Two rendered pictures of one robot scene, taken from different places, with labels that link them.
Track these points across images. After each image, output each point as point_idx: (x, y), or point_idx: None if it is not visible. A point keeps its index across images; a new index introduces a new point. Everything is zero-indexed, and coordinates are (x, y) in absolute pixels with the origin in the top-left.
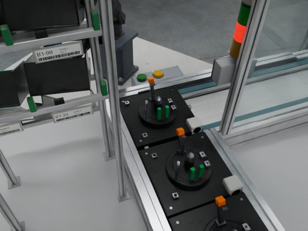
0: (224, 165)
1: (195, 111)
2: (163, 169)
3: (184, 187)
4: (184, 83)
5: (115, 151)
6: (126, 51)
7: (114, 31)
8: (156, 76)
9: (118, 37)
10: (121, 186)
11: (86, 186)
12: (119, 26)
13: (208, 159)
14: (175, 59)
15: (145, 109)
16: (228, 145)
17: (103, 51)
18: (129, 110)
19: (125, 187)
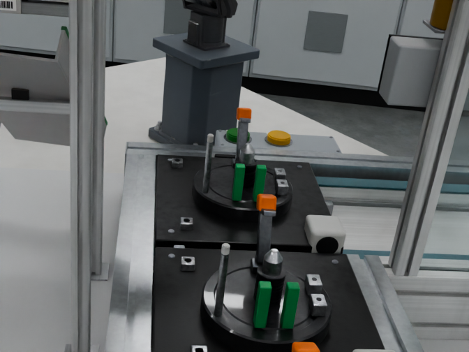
0: (373, 330)
1: (345, 230)
2: (197, 296)
3: (234, 343)
4: (337, 167)
5: (70, 172)
6: (222, 84)
7: (204, 32)
8: (273, 141)
9: (211, 48)
10: (76, 313)
11: (3, 315)
12: (218, 22)
13: (327, 298)
14: (342, 149)
15: (205, 160)
16: (410, 318)
17: (172, 73)
18: (174, 177)
19: (86, 323)
